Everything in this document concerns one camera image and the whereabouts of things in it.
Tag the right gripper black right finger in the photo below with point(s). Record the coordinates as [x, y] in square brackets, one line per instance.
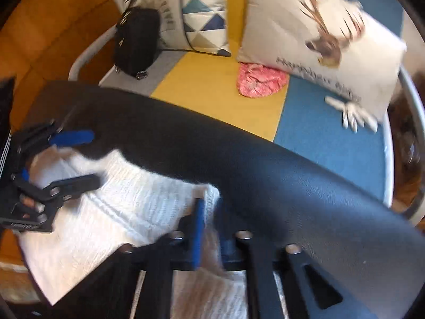
[280, 282]

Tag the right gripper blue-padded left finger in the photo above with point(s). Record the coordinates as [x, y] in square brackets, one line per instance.
[137, 282]

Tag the black handbag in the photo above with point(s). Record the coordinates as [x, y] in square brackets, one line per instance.
[137, 38]

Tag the geometric triangle pattern cushion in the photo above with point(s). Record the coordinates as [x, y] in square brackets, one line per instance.
[191, 25]

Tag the cream knitted sweater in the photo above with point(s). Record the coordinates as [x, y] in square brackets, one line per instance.
[133, 206]

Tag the person's left hand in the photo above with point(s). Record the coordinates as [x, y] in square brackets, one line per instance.
[29, 207]

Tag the red patterned cloth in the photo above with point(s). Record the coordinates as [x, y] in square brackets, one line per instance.
[258, 81]

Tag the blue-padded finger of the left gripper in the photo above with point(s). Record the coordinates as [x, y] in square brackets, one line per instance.
[71, 137]

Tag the grey yellow blue sofa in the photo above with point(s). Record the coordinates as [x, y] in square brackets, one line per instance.
[296, 117]

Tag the deer print cushion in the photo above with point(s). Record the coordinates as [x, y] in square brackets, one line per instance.
[333, 43]

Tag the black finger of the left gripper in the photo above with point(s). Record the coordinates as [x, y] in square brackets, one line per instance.
[73, 188]

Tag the white glove on sofa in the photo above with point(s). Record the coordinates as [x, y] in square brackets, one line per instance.
[353, 115]

